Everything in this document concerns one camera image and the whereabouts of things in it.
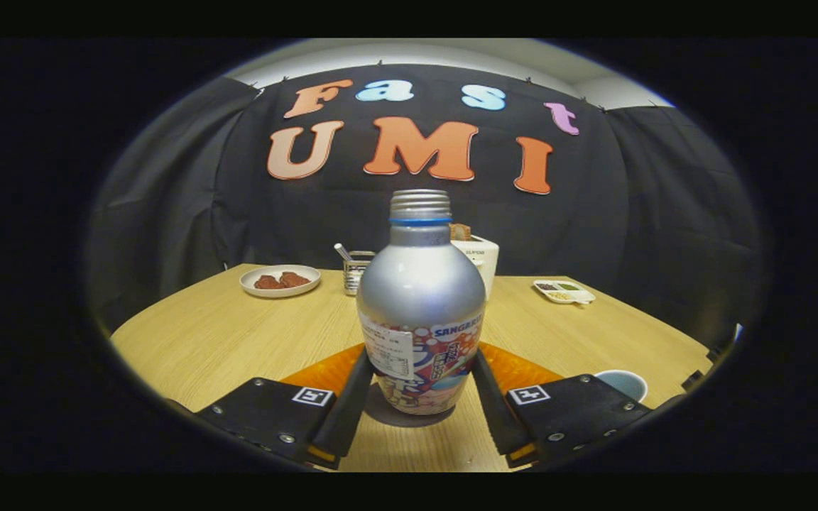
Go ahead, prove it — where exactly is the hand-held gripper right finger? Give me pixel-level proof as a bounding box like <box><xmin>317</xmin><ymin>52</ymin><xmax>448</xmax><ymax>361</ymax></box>
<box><xmin>471</xmin><ymin>343</ymin><xmax>687</xmax><ymax>469</ymax></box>

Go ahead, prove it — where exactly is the silver juice bottle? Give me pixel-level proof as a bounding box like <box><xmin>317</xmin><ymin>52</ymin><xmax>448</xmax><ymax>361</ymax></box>
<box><xmin>356</xmin><ymin>189</ymin><xmax>487</xmax><ymax>416</ymax></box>

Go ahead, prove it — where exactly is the wooden table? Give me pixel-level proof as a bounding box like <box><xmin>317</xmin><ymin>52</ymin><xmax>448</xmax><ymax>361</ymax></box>
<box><xmin>109</xmin><ymin>263</ymin><xmax>714</xmax><ymax>473</ymax></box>

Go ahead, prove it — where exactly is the white toaster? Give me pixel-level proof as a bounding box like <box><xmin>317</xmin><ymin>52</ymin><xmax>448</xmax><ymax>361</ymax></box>
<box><xmin>452</xmin><ymin>234</ymin><xmax>500</xmax><ymax>302</ymax></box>

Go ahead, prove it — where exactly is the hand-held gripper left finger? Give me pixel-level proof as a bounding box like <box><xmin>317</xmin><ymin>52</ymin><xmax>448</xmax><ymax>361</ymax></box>
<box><xmin>192</xmin><ymin>344</ymin><xmax>376</xmax><ymax>471</ymax></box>

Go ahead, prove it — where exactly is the metal wire holder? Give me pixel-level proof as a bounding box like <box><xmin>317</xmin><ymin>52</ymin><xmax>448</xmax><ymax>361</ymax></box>
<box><xmin>343</xmin><ymin>251</ymin><xmax>376</xmax><ymax>296</ymax></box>

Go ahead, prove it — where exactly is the white divided condiment tray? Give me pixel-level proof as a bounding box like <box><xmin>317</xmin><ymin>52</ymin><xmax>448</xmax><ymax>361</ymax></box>
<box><xmin>533</xmin><ymin>279</ymin><xmax>596</xmax><ymax>306</ymax></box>

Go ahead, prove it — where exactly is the white round plate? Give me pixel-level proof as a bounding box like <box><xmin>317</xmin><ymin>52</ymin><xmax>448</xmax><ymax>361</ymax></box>
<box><xmin>239</xmin><ymin>264</ymin><xmax>322</xmax><ymax>299</ymax></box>

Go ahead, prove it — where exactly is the white cup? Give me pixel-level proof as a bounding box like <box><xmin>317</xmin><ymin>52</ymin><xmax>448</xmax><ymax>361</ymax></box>
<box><xmin>594</xmin><ymin>369</ymin><xmax>648</xmax><ymax>403</ymax></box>

